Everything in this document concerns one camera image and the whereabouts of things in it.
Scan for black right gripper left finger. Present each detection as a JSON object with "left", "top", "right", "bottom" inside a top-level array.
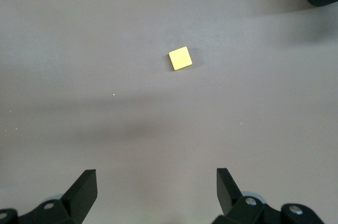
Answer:
[{"left": 0, "top": 169, "right": 98, "bottom": 224}]

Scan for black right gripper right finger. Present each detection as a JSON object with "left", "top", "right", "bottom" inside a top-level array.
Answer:
[{"left": 211, "top": 167, "right": 324, "bottom": 224}]

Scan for yellow block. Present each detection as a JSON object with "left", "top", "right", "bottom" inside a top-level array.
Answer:
[{"left": 168, "top": 46, "right": 193, "bottom": 71}]

